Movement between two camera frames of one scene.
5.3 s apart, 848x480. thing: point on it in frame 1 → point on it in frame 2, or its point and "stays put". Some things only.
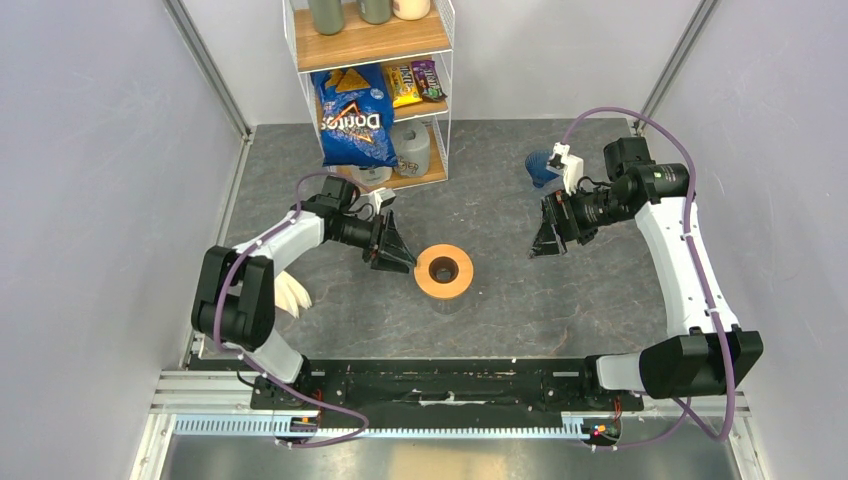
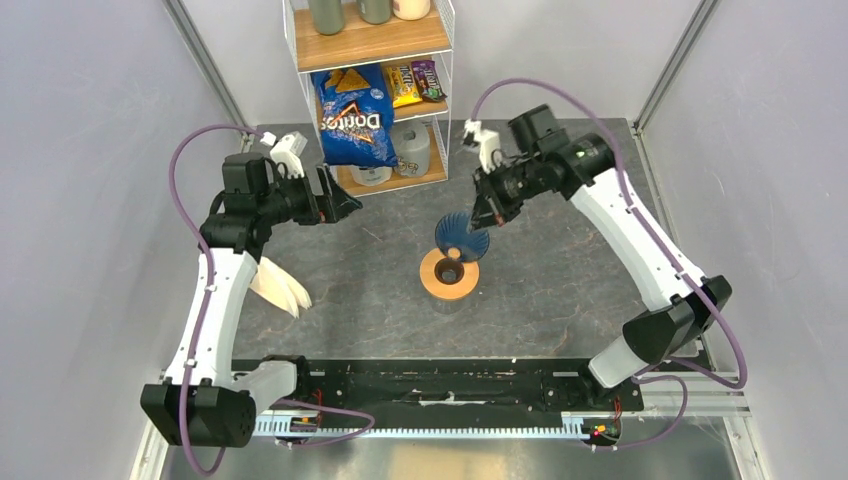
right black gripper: [548, 240] → [483, 213]
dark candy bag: [429, 81] stays put
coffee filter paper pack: [289, 295] stays put
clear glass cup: [446, 307] stays put
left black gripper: [394, 254] → [333, 205]
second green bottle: [375, 12] stays put
